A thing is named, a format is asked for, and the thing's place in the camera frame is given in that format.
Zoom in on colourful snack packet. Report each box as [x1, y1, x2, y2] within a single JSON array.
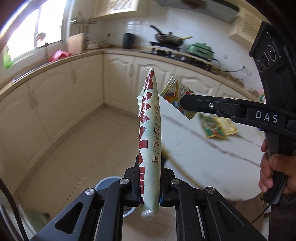
[[160, 77, 196, 120]]

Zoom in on person's right hand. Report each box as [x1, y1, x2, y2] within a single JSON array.
[[258, 140, 296, 194]]

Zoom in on stacked white dishes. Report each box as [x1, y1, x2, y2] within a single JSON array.
[[86, 40, 100, 50]]

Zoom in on hanging utensil rail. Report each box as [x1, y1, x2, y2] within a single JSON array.
[[69, 11, 97, 49]]

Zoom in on red plastic basin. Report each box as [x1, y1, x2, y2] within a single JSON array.
[[47, 50, 71, 63]]

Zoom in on black gas stove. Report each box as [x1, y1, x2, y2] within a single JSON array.
[[141, 46, 213, 72]]

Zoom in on black power cable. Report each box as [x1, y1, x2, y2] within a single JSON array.
[[211, 58, 246, 82]]

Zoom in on lower cream base cabinets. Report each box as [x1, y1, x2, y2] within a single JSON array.
[[1, 49, 256, 193]]

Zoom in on green electric cooking pot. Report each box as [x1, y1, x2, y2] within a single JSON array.
[[187, 42, 214, 61]]

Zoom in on black range hood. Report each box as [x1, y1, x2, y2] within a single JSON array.
[[156, 0, 240, 24]]

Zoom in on chrome kitchen faucet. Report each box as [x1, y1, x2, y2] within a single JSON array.
[[34, 32, 50, 62]]

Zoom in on kitchen window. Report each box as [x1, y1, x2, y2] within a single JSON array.
[[6, 1, 71, 61]]

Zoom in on green dish soap bottle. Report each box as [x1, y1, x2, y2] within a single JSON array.
[[3, 46, 13, 70]]

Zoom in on blue plastic trash bucket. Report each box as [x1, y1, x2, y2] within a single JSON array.
[[95, 176, 124, 208]]

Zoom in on round white marble table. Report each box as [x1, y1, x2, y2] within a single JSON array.
[[160, 98, 262, 201]]

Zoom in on green seaweed packet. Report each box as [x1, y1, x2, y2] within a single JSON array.
[[198, 113, 227, 139]]

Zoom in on black wok with lid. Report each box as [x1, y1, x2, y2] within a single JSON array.
[[149, 25, 193, 47]]

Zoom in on wooden cutting board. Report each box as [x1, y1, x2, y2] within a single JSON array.
[[67, 33, 84, 55]]

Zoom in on black electric kettle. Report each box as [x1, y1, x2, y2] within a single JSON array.
[[122, 33, 135, 49]]

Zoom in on white red noodle bag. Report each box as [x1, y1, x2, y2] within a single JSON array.
[[137, 68, 162, 221]]

